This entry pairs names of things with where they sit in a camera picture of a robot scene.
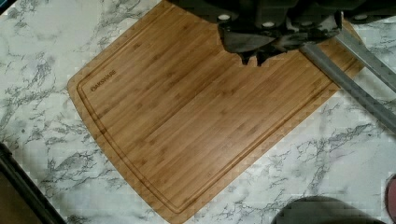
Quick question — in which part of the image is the bamboo cutting board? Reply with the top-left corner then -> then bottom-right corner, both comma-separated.
67,1 -> 336,224

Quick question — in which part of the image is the red object at edge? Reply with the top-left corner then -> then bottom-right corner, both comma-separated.
385,175 -> 396,224

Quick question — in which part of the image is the dark round bowl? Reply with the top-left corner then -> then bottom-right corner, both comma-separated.
271,196 -> 386,224

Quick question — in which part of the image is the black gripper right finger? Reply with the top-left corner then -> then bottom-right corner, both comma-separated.
256,18 -> 342,66

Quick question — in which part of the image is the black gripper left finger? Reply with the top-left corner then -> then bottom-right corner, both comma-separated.
219,26 -> 277,65

